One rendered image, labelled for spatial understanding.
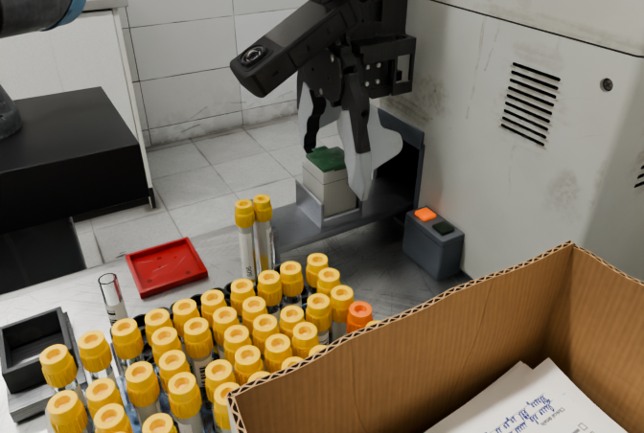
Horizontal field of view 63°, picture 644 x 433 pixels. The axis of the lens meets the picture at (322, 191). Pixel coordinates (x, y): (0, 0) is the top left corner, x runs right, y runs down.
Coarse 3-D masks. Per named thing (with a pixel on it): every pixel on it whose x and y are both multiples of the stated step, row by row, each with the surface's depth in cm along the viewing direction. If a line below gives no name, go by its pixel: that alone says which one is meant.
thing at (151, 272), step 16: (176, 240) 57; (128, 256) 55; (144, 256) 56; (160, 256) 56; (176, 256) 56; (192, 256) 56; (144, 272) 54; (160, 272) 54; (176, 272) 54; (192, 272) 54; (144, 288) 51; (160, 288) 51
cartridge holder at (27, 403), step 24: (48, 312) 44; (0, 336) 42; (24, 336) 44; (48, 336) 45; (72, 336) 45; (0, 360) 40; (24, 360) 42; (24, 384) 40; (48, 384) 40; (24, 408) 39
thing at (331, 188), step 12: (312, 168) 53; (312, 180) 53; (324, 180) 51; (336, 180) 52; (312, 192) 54; (324, 192) 52; (336, 192) 53; (348, 192) 54; (324, 204) 53; (336, 204) 54; (348, 204) 54; (324, 216) 54
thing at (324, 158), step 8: (312, 152) 54; (320, 152) 54; (328, 152) 54; (336, 152) 54; (312, 160) 52; (320, 160) 52; (328, 160) 52; (336, 160) 52; (320, 168) 51; (328, 168) 51; (336, 168) 51; (344, 168) 52
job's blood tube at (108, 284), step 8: (104, 280) 38; (112, 280) 38; (104, 288) 37; (112, 288) 37; (120, 288) 38; (104, 296) 37; (112, 296) 38; (120, 296) 38; (104, 304) 38; (112, 304) 38; (120, 304) 38; (112, 312) 38; (120, 312) 38; (112, 320) 39
